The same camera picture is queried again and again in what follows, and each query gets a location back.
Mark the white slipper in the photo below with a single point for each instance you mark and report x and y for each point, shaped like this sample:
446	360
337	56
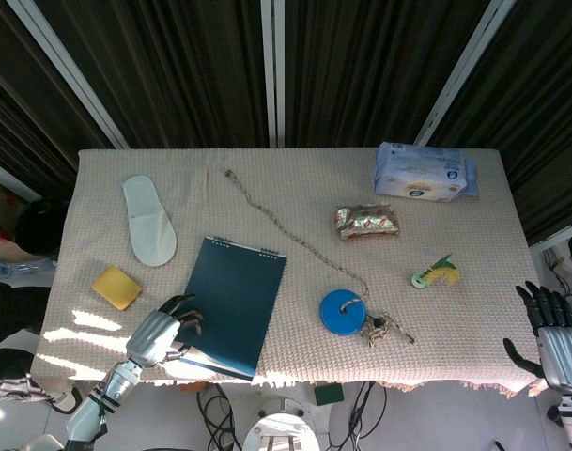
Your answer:
149	218

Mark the dark teal spiral notebook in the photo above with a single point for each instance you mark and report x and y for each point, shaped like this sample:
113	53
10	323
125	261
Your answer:
234	305

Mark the green small box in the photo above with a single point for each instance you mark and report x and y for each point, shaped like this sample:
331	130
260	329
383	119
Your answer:
329	393

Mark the blue white tissue pack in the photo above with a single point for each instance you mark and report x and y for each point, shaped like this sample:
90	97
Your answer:
424	174

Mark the beige knitted tablecloth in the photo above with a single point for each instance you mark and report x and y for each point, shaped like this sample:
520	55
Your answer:
290	272

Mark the gold foil snack packet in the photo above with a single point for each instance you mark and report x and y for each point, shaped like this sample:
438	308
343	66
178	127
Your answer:
366	222

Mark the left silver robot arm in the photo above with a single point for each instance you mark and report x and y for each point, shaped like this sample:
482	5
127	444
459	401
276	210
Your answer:
102	399

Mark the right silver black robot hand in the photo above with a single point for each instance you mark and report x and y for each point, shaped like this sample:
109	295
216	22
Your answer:
555	333

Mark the yellow sponge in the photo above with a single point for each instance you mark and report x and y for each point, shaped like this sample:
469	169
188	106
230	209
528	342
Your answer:
116	287

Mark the clear plastic bottle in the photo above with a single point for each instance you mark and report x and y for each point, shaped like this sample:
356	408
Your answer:
13	268

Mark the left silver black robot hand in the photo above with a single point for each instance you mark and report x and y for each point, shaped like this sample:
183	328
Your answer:
154	336

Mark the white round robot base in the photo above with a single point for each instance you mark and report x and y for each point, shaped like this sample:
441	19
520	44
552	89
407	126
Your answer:
281	430

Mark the blue disc weight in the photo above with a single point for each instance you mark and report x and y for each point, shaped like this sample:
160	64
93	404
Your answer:
343	312

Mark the yellow green toy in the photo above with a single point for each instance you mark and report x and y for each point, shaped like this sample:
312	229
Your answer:
438	273

